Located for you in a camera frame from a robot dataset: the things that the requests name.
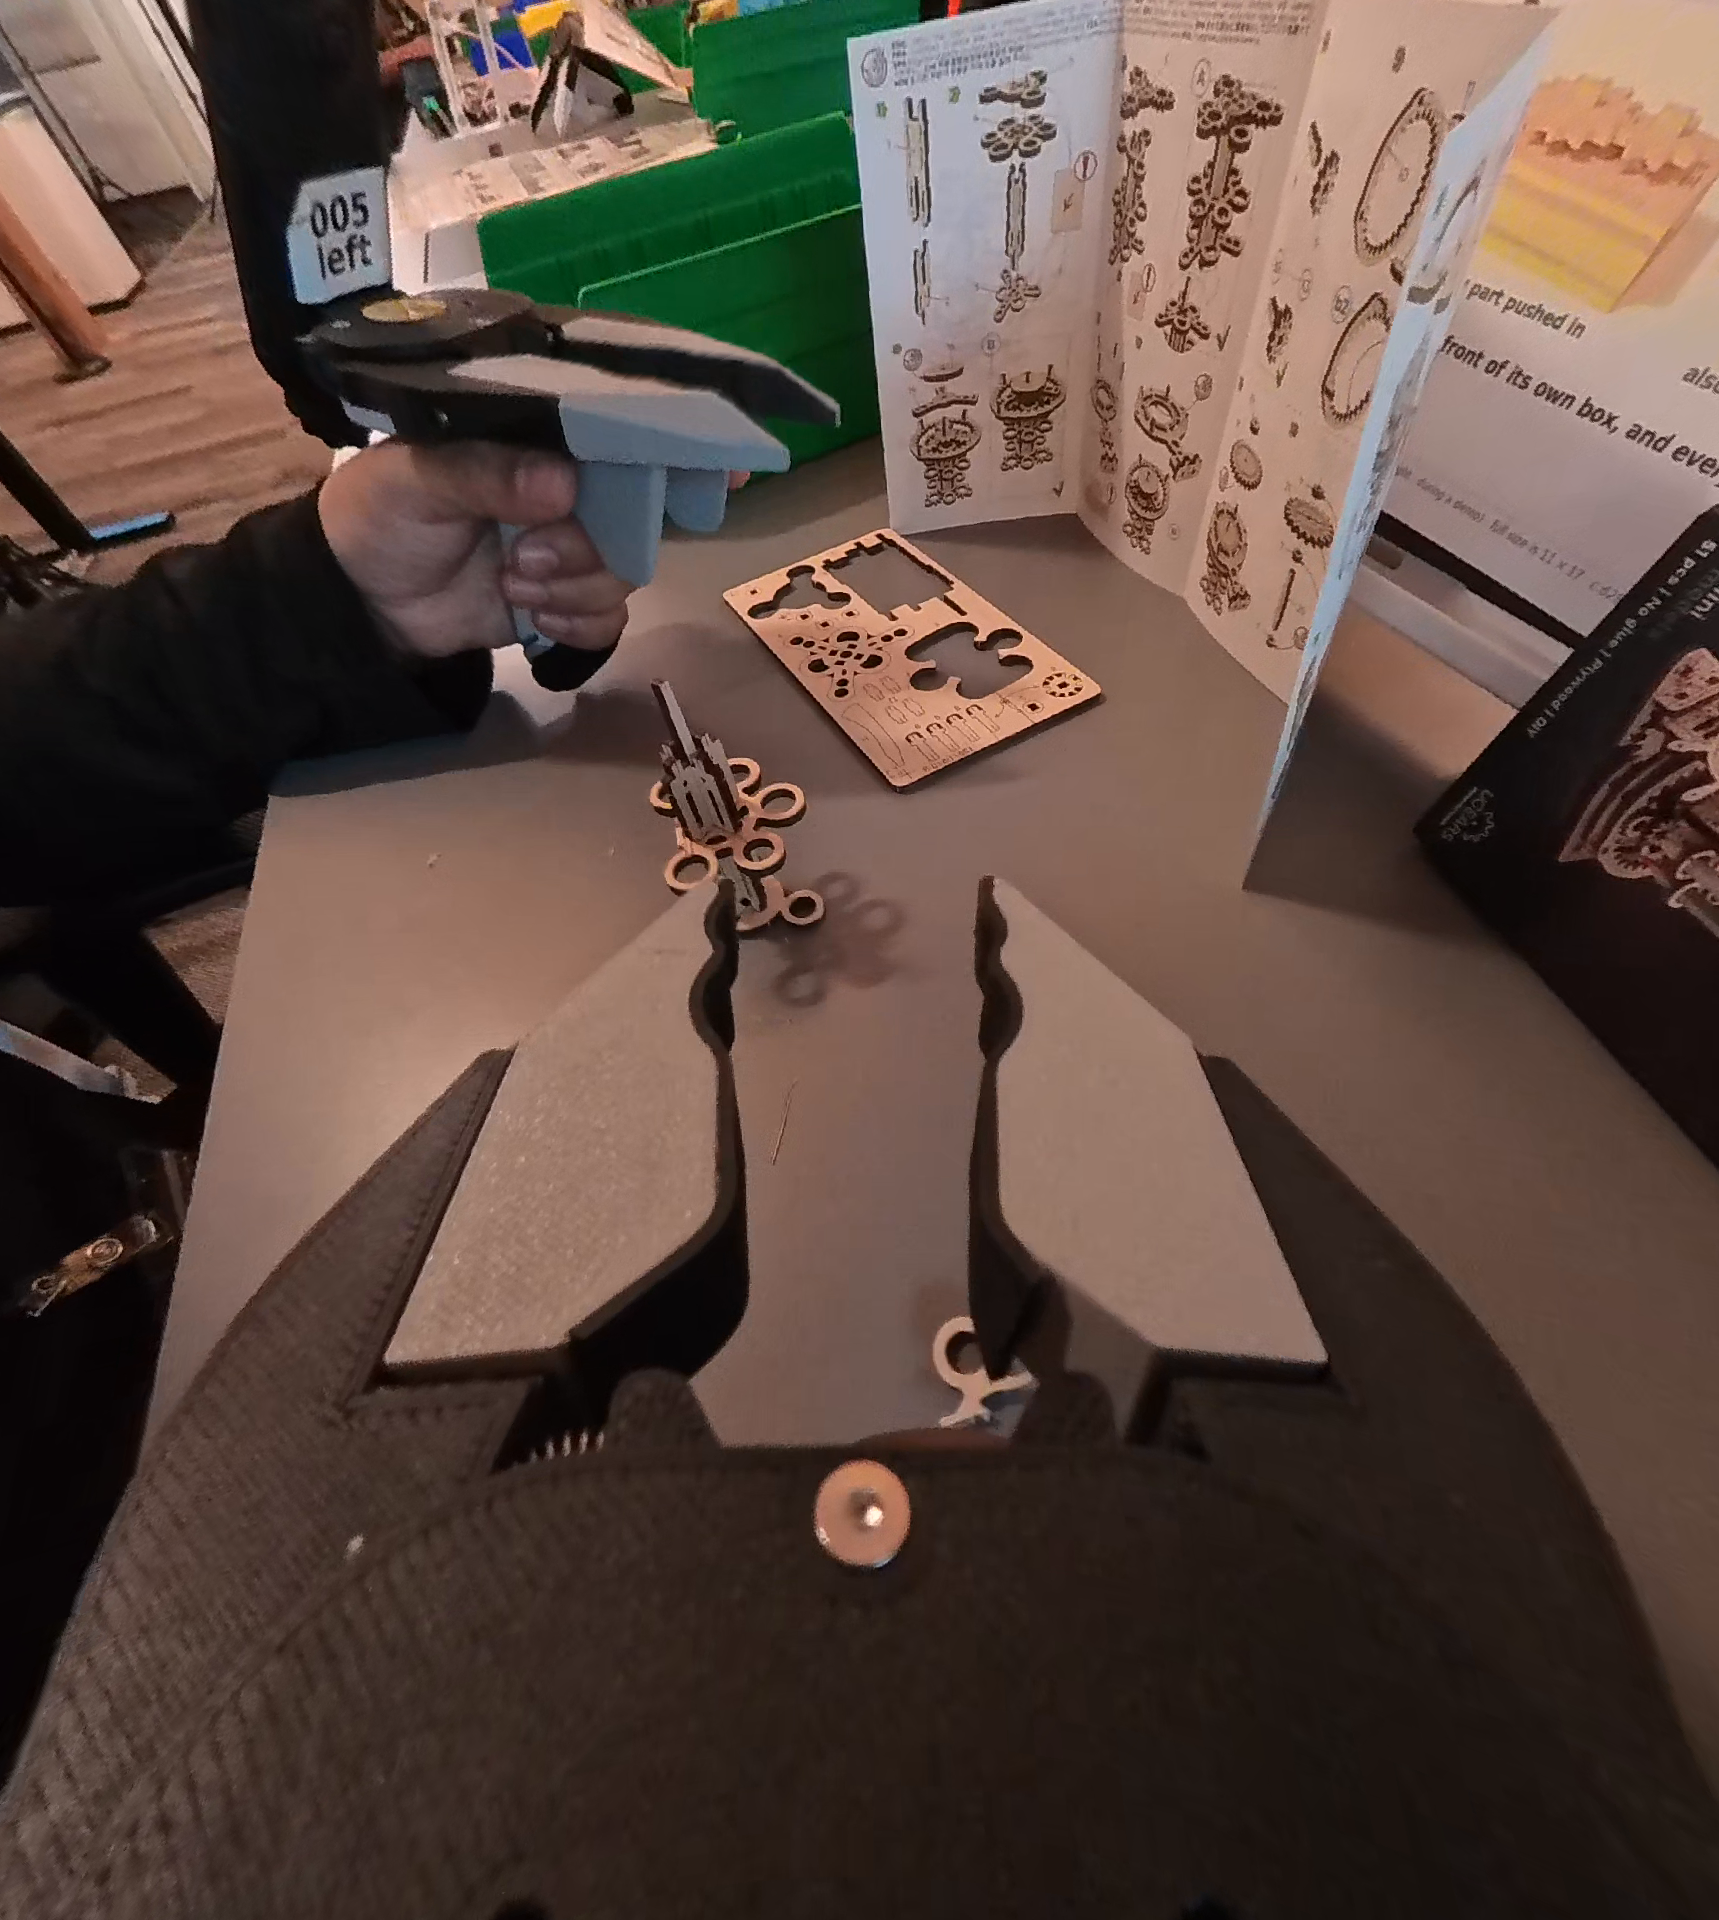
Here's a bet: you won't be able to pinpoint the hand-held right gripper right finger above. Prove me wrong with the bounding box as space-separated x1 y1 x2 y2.
968 877 1329 1395

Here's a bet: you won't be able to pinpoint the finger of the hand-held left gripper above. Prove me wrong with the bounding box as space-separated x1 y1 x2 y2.
452 304 844 433
552 382 796 539

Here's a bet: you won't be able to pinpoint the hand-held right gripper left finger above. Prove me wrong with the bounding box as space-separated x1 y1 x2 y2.
382 882 760 1387

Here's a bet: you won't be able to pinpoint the small wooden ring part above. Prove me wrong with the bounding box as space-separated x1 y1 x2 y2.
932 1317 1036 1430

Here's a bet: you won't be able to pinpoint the wooden model assembly with rings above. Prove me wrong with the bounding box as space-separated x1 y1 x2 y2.
650 678 826 936

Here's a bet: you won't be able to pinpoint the person's left forearm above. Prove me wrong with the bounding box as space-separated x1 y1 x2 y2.
0 487 496 936

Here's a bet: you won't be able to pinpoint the black model kit box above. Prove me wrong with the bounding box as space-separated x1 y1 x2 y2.
1413 505 1719 1278

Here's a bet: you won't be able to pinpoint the person's left hand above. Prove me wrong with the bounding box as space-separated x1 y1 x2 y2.
320 443 634 661

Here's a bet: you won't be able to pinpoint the green plastic bin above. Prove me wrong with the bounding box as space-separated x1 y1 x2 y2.
686 0 952 141
476 112 880 498

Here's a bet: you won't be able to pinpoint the white paper sheets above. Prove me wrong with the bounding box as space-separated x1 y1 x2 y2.
392 112 724 242

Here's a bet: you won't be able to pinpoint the laser-cut wooden part sheet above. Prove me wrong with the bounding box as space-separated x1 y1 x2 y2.
722 528 1105 793

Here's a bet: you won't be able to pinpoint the white cabinet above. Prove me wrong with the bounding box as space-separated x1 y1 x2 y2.
0 117 144 337

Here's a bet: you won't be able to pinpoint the folded paper instruction leaflet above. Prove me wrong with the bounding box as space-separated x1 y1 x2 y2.
848 0 1557 888

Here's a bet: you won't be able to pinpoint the metal badge clip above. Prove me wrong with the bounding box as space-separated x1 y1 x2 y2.
20 1213 182 1322

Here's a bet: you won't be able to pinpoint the black chair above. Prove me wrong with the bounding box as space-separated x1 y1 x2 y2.
0 863 268 1150

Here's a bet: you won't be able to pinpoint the person's dark clothing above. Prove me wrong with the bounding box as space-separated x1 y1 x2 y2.
0 1020 202 1920

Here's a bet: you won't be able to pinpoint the white printed poster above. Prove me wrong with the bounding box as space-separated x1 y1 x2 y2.
1375 0 1719 662

